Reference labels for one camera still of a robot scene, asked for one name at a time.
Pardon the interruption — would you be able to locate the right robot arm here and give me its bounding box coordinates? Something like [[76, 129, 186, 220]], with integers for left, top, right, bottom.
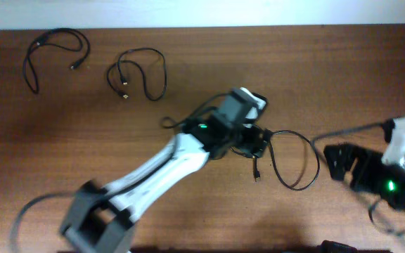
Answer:
[[323, 143, 405, 218]]

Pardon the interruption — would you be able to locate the black usb cable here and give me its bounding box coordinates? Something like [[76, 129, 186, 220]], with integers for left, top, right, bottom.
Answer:
[[230, 129, 321, 192], [22, 27, 91, 95], [105, 47, 168, 103]]

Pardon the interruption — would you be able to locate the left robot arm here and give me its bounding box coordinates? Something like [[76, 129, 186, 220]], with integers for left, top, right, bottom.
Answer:
[[59, 87, 267, 252]]

